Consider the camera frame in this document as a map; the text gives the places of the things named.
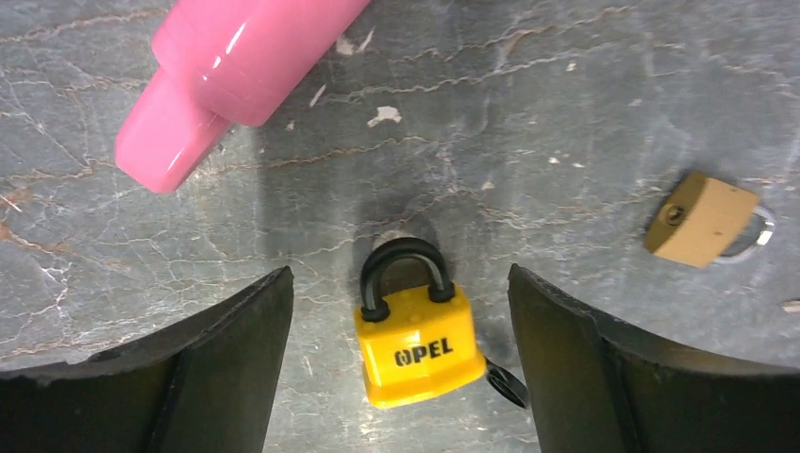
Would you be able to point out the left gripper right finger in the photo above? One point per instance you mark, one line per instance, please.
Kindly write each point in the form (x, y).
(599, 384)

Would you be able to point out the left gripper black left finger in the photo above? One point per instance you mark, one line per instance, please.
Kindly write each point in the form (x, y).
(204, 384)

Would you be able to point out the yellow black padlock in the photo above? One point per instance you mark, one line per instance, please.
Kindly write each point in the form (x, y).
(420, 343)

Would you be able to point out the small brass padlock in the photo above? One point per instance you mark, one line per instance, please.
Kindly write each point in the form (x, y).
(701, 218)

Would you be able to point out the pink cylindrical wand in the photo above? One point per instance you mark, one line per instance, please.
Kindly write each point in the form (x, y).
(220, 64)

